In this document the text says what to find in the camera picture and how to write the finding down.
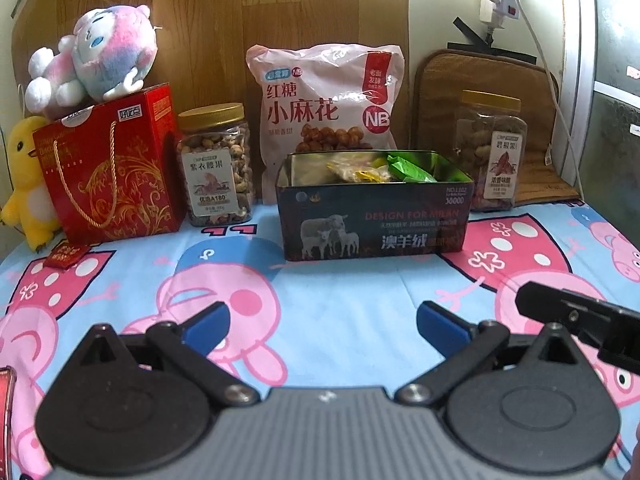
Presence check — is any white power cable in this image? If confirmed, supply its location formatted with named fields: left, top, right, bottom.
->
left=504, top=0, right=586, bottom=201

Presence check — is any brown seat cushion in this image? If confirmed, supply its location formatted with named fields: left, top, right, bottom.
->
left=410, top=50, right=579, bottom=205

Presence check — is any cashew jar gold lid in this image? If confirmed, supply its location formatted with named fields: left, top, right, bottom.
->
left=177, top=103, right=254, bottom=226

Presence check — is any peppa pig bed sheet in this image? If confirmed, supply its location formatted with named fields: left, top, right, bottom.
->
left=1, top=204, right=639, bottom=479

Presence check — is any wooden headboard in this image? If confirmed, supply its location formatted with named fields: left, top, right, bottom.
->
left=1, top=0, right=409, bottom=127

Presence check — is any pink blue plush toy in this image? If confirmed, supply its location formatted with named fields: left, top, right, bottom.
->
left=25, top=4, right=158, bottom=120

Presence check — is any green pea packet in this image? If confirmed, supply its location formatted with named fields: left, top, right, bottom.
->
left=387, top=154, right=436, bottom=183

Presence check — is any pink long snack box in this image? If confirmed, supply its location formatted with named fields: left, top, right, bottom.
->
left=0, top=366, right=16, bottom=480

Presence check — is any pecan jar gold lid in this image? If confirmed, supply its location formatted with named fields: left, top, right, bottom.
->
left=454, top=90, right=527, bottom=211

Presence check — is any dark metal tin box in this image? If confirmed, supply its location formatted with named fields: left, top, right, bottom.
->
left=276, top=150, right=474, bottom=261

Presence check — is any pink fried dough snack bag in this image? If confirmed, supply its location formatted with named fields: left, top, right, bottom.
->
left=246, top=44, right=405, bottom=205

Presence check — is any red gift bag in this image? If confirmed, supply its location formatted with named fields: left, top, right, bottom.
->
left=34, top=84, right=186, bottom=245

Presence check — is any small red envelope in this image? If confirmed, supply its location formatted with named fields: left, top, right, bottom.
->
left=43, top=240, right=91, bottom=270

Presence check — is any yellow peanut packet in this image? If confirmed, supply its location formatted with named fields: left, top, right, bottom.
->
left=326, top=154, right=396, bottom=183

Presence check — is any yellow duck plush toy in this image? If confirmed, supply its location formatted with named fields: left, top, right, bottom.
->
left=1, top=116, right=62, bottom=252

